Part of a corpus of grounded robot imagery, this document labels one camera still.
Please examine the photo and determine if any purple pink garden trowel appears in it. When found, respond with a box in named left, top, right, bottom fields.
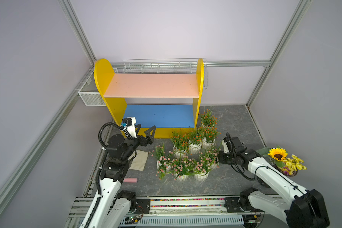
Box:
left=123, top=178, right=138, bottom=183

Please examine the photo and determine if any orange flower pot right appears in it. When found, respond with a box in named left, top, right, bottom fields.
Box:
left=201, top=127, right=220, bottom=150

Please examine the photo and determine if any yellow rack with coloured shelves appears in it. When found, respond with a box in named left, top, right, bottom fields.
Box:
left=94, top=59, right=204, bottom=138

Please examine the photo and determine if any orange flower pot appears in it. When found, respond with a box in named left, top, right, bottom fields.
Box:
left=199, top=109, right=218, bottom=127
left=187, top=128, right=203, bottom=154
left=171, top=129, right=189, bottom=159
left=201, top=127, right=220, bottom=150

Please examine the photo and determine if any white mesh basket left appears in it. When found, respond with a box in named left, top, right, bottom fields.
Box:
left=78, top=68, right=106, bottom=107

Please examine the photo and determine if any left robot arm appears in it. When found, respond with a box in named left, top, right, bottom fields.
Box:
left=80, top=117, right=156, bottom=228

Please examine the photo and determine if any beige garden glove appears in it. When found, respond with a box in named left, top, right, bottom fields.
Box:
left=130, top=150, right=149, bottom=171

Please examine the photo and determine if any orange flower pot far back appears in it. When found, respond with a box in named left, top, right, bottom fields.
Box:
left=199, top=109, right=218, bottom=127

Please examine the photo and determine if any orange flower pot left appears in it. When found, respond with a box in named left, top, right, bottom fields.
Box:
left=171, top=129, right=189, bottom=159

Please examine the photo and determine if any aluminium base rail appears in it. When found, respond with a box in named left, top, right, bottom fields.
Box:
left=65, top=195, right=274, bottom=228

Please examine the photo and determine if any sunflower bouquet pot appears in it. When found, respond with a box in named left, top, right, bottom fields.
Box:
left=256, top=145, right=307, bottom=177

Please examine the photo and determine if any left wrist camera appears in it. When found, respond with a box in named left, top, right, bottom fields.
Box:
left=121, top=117, right=137, bottom=139

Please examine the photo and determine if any orange flower pot middle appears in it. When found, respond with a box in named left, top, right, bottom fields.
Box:
left=187, top=128, right=203, bottom=154

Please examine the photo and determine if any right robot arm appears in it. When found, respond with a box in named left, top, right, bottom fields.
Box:
left=219, top=134, right=331, bottom=228

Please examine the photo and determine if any pink flower pot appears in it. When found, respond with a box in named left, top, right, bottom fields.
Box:
left=204, top=146, right=219, bottom=171
left=152, top=143, right=172, bottom=180
left=193, top=154, right=214, bottom=182
left=170, top=157, right=195, bottom=182

